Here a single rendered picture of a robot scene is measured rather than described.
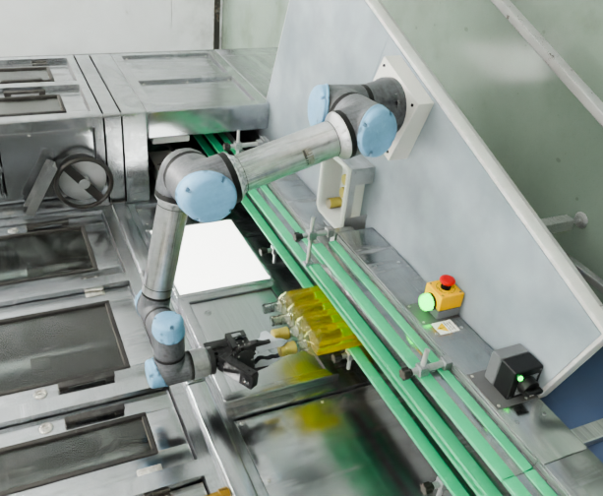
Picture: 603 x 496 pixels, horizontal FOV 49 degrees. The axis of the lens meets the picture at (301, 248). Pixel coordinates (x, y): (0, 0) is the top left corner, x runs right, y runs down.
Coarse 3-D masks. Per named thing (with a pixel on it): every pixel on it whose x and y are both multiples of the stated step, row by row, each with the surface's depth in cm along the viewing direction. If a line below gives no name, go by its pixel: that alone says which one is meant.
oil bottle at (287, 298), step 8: (304, 288) 192; (312, 288) 192; (320, 288) 193; (280, 296) 189; (288, 296) 188; (296, 296) 188; (304, 296) 189; (312, 296) 189; (320, 296) 190; (280, 304) 187; (288, 304) 186
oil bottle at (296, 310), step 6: (312, 300) 188; (318, 300) 188; (324, 300) 188; (294, 306) 185; (300, 306) 185; (306, 306) 185; (312, 306) 185; (318, 306) 185; (324, 306) 186; (330, 306) 186; (288, 312) 184; (294, 312) 183; (300, 312) 182; (306, 312) 183; (312, 312) 183; (294, 318) 182; (288, 324) 185
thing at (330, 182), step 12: (336, 156) 198; (324, 168) 208; (336, 168) 209; (348, 168) 193; (324, 180) 210; (336, 180) 212; (348, 180) 193; (324, 192) 212; (336, 192) 214; (324, 204) 215; (324, 216) 211; (336, 216) 210
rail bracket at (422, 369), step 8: (424, 352) 147; (424, 360) 148; (440, 360) 153; (448, 360) 151; (408, 368) 149; (416, 368) 149; (424, 368) 148; (432, 368) 150; (448, 368) 152; (400, 376) 148; (408, 376) 147; (424, 376) 150
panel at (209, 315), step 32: (192, 224) 245; (256, 256) 231; (224, 288) 213; (256, 288) 215; (192, 320) 198; (224, 320) 201; (256, 320) 202; (256, 352) 190; (224, 384) 177; (288, 384) 180; (320, 384) 184
